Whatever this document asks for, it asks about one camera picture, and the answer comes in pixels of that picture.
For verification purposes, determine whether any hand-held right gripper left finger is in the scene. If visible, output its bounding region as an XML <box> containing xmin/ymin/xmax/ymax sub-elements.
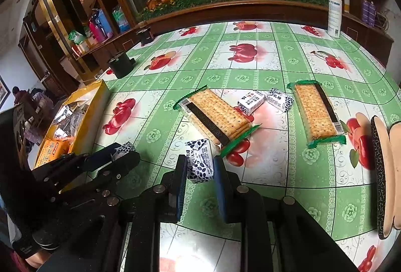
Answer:
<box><xmin>38</xmin><ymin>154</ymin><xmax>188</xmax><ymax>272</ymax></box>

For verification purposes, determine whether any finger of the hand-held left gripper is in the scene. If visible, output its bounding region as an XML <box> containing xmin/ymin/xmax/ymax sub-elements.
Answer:
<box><xmin>58</xmin><ymin>151</ymin><xmax>141</xmax><ymax>207</ymax></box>
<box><xmin>33</xmin><ymin>143</ymin><xmax>115</xmax><ymax>181</ymax></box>

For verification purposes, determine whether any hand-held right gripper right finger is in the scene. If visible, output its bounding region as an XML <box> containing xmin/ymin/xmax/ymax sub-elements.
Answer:
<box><xmin>213</xmin><ymin>155</ymin><xmax>359</xmax><ymax>272</ymax></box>

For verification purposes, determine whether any black white candy packet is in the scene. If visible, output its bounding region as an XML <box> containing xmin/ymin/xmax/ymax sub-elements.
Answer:
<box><xmin>184</xmin><ymin>138</ymin><xmax>216</xmax><ymax>184</ymax></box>
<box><xmin>110</xmin><ymin>142</ymin><xmax>138</xmax><ymax>163</ymax></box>
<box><xmin>266</xmin><ymin>88</ymin><xmax>294</xmax><ymax>112</ymax></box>
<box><xmin>237</xmin><ymin>90</ymin><xmax>266</xmax><ymax>116</ymax></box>

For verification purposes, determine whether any pile of silver foil packets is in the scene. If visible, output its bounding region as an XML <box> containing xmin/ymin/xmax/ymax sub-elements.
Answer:
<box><xmin>54</xmin><ymin>102</ymin><xmax>92</xmax><ymax>140</ymax></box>

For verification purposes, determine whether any yellow cardboard snack box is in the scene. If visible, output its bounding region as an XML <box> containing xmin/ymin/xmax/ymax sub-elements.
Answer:
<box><xmin>28</xmin><ymin>80</ymin><xmax>111</xmax><ymax>194</ymax></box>

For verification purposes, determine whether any clear green cracker pack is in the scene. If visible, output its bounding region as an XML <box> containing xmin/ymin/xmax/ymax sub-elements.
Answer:
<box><xmin>287</xmin><ymin>80</ymin><xmax>347</xmax><ymax>149</ymax></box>
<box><xmin>173</xmin><ymin>85</ymin><xmax>263</xmax><ymax>159</ymax></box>

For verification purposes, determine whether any large black cylinder holder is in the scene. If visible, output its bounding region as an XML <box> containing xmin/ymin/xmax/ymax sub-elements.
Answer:
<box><xmin>107</xmin><ymin>52</ymin><xmax>136</xmax><ymax>79</ymax></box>

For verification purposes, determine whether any green fruit print tablecloth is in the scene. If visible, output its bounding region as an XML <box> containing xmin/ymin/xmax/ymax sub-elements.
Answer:
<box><xmin>91</xmin><ymin>21</ymin><xmax>401</xmax><ymax>272</ymax></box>

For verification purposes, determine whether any green white packet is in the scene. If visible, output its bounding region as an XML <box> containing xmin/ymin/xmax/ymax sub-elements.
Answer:
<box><xmin>68</xmin><ymin>30</ymin><xmax>86</xmax><ymax>47</ymax></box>

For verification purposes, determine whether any pink bottle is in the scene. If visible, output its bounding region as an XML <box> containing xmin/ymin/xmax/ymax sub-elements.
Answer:
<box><xmin>88</xmin><ymin>10</ymin><xmax>106</xmax><ymax>42</ymax></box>

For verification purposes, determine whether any small black cylinder holder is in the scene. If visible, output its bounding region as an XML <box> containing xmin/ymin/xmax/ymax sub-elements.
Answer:
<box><xmin>137</xmin><ymin>26</ymin><xmax>155</xmax><ymax>47</ymax></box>

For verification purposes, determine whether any blue bottle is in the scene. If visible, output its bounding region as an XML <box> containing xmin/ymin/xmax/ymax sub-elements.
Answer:
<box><xmin>97</xmin><ymin>8</ymin><xmax>114</xmax><ymax>37</ymax></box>

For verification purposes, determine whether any green label water bottle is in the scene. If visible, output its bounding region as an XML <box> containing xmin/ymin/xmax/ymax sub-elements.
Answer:
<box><xmin>112</xmin><ymin>5</ymin><xmax>131</xmax><ymax>33</ymax></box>

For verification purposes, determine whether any gold framed display cabinet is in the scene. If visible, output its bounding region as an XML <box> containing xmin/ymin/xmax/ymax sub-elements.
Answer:
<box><xmin>31</xmin><ymin>0</ymin><xmax>101</xmax><ymax>78</ymax></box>

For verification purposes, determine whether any white spray bottle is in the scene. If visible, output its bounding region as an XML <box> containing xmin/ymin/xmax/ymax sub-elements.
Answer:
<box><xmin>327</xmin><ymin>0</ymin><xmax>343</xmax><ymax>38</ymax></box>

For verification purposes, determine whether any framed wall picture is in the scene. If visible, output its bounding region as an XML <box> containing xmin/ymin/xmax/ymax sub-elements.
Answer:
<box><xmin>0</xmin><ymin>76</ymin><xmax>10</xmax><ymax>109</ymax></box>

